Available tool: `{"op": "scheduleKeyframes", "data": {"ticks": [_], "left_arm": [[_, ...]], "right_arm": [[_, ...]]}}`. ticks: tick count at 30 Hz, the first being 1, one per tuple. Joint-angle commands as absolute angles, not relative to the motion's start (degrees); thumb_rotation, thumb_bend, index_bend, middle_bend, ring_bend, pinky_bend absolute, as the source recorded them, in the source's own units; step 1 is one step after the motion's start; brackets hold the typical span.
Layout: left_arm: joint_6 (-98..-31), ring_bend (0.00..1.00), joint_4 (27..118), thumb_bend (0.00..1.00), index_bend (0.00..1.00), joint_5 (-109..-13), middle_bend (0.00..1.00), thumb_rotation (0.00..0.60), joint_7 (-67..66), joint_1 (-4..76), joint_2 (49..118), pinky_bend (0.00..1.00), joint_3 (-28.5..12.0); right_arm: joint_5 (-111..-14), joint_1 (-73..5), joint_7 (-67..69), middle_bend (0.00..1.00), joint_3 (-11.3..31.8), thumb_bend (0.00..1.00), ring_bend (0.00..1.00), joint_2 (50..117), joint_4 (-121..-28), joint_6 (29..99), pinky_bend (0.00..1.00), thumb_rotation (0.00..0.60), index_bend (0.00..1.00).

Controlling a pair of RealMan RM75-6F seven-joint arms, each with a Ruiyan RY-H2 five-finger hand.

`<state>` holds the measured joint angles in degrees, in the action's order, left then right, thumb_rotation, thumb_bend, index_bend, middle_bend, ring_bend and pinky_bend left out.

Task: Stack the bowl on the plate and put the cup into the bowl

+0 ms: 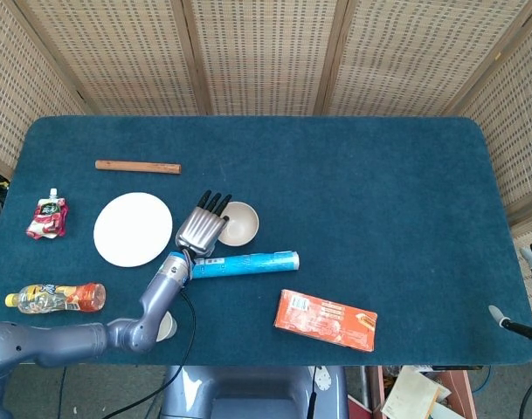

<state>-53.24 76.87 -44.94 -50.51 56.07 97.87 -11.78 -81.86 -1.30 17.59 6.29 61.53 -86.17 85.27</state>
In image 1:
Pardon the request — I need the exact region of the beige bowl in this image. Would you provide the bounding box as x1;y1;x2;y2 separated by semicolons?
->
217;201;260;247

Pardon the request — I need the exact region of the white round plate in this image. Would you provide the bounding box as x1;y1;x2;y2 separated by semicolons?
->
93;192;174;268

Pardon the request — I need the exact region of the woven bamboo folding screen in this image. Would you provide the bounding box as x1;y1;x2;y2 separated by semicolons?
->
0;0;532;274

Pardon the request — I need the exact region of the orange drink plastic bottle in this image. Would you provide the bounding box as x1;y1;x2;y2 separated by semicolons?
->
4;282;107;314

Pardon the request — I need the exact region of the white paper booklet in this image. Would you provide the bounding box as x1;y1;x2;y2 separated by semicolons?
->
381;365;453;419

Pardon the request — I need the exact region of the red storage box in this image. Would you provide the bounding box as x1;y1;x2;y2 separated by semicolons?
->
347;365;474;419

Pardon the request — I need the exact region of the wooden rolling pin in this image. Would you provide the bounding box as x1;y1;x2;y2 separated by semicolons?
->
94;159;183;175

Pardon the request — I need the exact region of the white paper cup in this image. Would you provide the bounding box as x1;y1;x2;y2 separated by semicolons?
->
155;312;178;342

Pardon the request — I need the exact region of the blue felt table cover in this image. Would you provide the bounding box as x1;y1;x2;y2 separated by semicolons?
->
0;115;532;367

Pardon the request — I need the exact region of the orange cardboard box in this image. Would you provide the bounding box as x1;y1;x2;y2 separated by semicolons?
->
273;288;379;353

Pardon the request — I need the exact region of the blue cylindrical roll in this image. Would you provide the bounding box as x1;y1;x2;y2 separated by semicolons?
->
190;250;301;281

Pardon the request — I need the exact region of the red jelly drink pouch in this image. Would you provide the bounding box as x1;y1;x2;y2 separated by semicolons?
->
25;188;70;241

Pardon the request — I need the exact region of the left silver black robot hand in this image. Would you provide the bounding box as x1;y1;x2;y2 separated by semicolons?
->
175;189;233;258

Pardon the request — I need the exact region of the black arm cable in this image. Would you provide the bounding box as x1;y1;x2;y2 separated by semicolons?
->
101;287;197;419

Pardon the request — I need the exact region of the grey-blue robot torso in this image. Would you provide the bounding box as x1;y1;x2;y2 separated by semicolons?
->
160;365;349;419

